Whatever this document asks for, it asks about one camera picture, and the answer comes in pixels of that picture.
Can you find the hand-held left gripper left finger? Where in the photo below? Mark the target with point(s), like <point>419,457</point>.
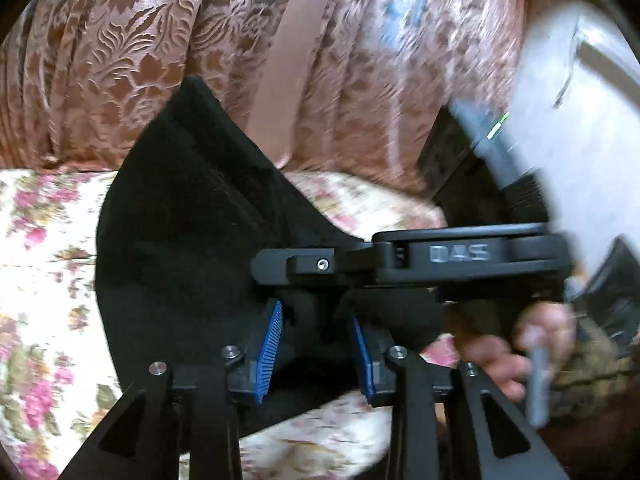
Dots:
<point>267,355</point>

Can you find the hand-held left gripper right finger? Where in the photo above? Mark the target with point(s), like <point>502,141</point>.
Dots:
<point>362,355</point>

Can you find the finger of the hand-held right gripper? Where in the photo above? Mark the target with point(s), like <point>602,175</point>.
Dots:
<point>310,264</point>

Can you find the black pants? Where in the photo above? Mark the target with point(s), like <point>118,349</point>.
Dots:
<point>190,220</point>

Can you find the person's right forearm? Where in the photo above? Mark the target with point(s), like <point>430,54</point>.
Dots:
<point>592,365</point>

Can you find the person's right hand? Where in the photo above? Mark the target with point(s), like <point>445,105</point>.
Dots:
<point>492,357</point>

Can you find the plain pink curtain band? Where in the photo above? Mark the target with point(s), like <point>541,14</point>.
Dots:
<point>295,60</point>

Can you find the floral bed sheet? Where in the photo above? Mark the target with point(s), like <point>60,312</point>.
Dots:
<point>45,310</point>

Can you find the brown patterned curtain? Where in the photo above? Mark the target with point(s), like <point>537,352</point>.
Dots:
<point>125,50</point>

